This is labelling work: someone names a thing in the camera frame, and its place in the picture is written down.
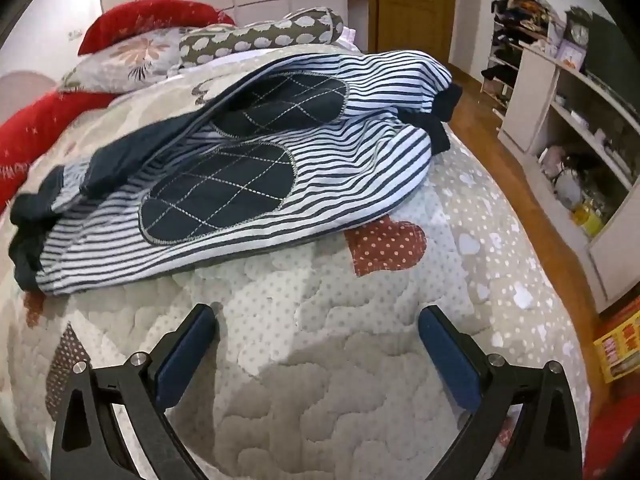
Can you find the plain red pillow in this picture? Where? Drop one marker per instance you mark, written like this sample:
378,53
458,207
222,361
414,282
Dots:
150,17

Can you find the corner wall shelf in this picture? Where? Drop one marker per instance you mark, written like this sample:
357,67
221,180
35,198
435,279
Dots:
357,5

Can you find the wooden door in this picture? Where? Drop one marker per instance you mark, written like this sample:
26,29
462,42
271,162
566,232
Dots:
415,10

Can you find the yellow bottle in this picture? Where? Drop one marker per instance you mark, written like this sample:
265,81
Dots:
590,220

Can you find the beige shelf unit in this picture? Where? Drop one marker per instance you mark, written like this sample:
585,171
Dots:
530,95

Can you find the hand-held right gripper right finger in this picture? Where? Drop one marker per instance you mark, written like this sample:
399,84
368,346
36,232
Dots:
450,360

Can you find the shoe rack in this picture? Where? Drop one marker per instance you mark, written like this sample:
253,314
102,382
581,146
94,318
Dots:
505,60

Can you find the black television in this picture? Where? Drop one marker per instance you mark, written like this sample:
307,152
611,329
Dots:
612,55

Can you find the dark mantel clock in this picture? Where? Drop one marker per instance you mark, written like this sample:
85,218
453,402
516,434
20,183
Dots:
579,30

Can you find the heart patterned quilt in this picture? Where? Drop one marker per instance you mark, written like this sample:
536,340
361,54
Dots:
310,360

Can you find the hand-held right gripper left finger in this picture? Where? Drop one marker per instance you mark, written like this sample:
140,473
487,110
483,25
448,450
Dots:
182,360

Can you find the floral grey pillow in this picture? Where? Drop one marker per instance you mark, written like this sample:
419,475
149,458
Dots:
130,55

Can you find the striped navy patch pants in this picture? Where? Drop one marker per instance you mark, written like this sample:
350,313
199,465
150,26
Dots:
325,160

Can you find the pink plush toy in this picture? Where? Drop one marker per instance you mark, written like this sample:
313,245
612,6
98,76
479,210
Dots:
551,160

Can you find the white kettle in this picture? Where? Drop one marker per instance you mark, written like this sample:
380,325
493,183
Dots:
567,190

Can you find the yellow cardboard box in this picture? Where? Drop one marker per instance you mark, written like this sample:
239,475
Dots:
620,345

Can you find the red box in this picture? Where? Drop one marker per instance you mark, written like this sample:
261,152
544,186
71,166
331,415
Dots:
607,445

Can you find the wall socket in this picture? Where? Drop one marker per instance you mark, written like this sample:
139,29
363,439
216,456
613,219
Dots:
74,34

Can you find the rounded pink headboard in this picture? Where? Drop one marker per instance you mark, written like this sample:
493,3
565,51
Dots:
20,95

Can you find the purple photo frame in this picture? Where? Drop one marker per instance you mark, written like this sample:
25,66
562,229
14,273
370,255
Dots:
570,55

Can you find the red pillow with white print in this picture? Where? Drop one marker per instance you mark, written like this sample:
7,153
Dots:
30,135

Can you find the brown dotted bolster pillow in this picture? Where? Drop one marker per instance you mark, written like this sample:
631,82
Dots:
260,35

